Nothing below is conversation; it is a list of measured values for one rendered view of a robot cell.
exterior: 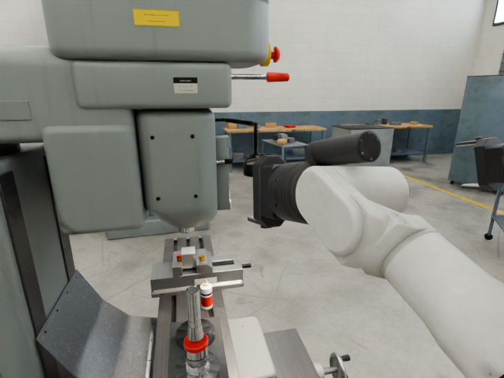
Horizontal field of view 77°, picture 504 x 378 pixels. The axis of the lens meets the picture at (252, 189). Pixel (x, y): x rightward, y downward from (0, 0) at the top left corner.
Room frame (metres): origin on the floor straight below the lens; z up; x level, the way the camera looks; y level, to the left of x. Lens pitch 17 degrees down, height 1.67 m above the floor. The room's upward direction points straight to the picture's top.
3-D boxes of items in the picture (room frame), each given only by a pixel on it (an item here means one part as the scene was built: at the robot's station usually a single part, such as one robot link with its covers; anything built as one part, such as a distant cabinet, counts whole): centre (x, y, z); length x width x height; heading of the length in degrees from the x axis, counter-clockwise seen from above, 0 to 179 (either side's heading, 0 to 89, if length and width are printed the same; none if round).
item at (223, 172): (0.87, 0.08, 1.45); 0.04 x 0.04 x 0.21; 12
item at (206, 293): (0.95, 0.16, 1.00); 0.04 x 0.04 x 0.11
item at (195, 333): (0.50, 0.11, 1.27); 0.03 x 0.03 x 0.11
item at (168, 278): (1.10, 0.22, 1.00); 0.35 x 0.15 x 0.11; 102
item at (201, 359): (0.50, 0.11, 1.17); 0.05 x 0.05 x 0.06
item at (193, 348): (0.50, 0.11, 1.21); 0.05 x 0.05 x 0.01
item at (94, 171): (0.81, 0.38, 1.47); 0.24 x 0.19 x 0.26; 12
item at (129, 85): (0.84, 0.23, 1.68); 0.34 x 0.24 x 0.10; 102
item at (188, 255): (1.09, 0.24, 1.05); 0.06 x 0.05 x 0.06; 12
